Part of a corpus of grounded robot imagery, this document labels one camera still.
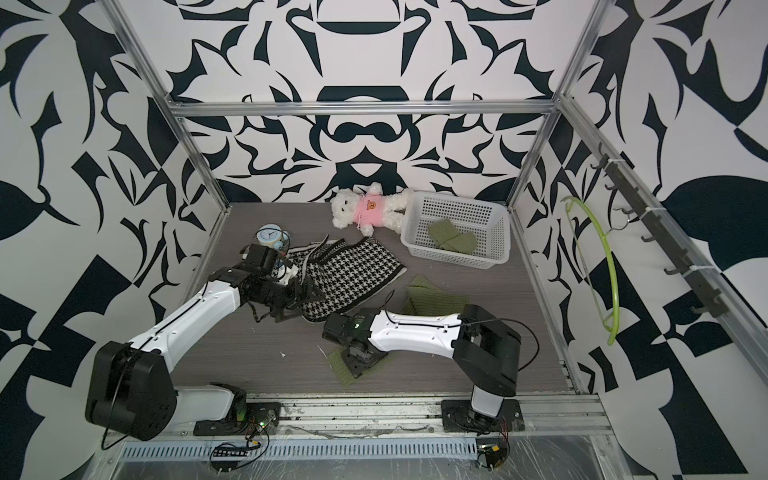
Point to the green plastic hanger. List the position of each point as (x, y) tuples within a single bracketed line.
[(611, 321)]

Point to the white plastic basket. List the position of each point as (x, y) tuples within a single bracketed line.
[(486, 223)]

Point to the aluminium frame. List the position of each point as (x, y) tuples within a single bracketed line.
[(284, 103)]

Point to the white teddy bear pink shirt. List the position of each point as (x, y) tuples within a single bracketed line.
[(370, 210)]

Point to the houndstooth black white garment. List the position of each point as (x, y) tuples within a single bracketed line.
[(346, 274)]

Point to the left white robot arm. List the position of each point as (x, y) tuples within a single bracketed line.
[(131, 390)]

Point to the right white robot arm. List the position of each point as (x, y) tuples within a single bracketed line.
[(485, 348)]

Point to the green knitted scarf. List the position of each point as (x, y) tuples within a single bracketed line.
[(446, 236), (423, 299)]

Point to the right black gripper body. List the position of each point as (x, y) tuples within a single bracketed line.
[(355, 362)]

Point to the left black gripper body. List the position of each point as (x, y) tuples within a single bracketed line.
[(284, 297)]

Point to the small blue alarm clock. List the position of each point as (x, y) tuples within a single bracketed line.
[(273, 236)]

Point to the white slotted cable duct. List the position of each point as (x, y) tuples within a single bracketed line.
[(313, 449)]

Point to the black wall hook rail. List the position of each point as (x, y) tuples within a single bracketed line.
[(654, 220)]

